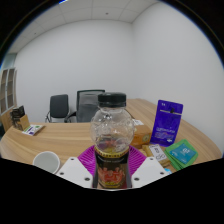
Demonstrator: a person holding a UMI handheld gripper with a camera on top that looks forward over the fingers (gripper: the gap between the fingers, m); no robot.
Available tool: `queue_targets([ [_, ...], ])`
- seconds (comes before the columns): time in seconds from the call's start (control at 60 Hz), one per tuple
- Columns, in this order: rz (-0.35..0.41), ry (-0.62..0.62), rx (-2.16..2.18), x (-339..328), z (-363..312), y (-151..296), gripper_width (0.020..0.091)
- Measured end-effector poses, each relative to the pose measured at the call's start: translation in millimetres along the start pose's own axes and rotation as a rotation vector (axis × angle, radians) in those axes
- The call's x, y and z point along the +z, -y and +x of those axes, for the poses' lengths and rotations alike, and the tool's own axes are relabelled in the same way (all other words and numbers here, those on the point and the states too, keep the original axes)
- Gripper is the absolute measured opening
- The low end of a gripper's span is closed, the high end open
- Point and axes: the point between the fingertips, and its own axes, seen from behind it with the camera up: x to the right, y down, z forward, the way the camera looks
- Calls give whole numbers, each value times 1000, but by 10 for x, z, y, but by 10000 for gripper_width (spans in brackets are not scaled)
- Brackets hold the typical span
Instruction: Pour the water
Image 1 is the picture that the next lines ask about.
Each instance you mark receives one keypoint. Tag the white green printed leaflet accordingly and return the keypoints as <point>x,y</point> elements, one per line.
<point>32,129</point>

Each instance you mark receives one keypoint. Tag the black office chair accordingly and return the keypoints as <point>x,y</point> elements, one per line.
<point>58,107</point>

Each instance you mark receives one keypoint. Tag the white mug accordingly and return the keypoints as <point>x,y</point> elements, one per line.
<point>46,161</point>

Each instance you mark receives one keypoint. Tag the small tan box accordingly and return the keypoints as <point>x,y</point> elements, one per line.
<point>156,152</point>

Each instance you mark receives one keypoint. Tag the small blue packet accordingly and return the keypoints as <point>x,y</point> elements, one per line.
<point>167,171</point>

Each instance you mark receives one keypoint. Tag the purple pouch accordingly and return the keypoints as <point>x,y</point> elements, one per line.
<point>166,122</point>

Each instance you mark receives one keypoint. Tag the orange-brown box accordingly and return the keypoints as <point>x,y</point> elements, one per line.
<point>141,135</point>

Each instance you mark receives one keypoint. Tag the small dark brown box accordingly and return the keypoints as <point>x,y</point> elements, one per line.
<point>16,113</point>

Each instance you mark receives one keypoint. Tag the clear drink bottle black cap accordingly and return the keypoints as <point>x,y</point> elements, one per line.
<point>111,133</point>

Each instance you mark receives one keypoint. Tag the green packets stack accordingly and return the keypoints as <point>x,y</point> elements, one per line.
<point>181,154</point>

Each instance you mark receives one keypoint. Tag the wooden side cabinet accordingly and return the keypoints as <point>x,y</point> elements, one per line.
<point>141,108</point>

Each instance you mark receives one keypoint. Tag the wooden cabinet with glass doors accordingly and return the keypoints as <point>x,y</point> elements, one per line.
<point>7,90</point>

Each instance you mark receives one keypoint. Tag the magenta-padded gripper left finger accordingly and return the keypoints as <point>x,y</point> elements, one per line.
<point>83,163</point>

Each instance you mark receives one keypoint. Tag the grey mesh office chair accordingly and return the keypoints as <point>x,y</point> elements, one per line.
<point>86,106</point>

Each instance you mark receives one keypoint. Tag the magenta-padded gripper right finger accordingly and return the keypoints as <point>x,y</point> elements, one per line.
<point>138,163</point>

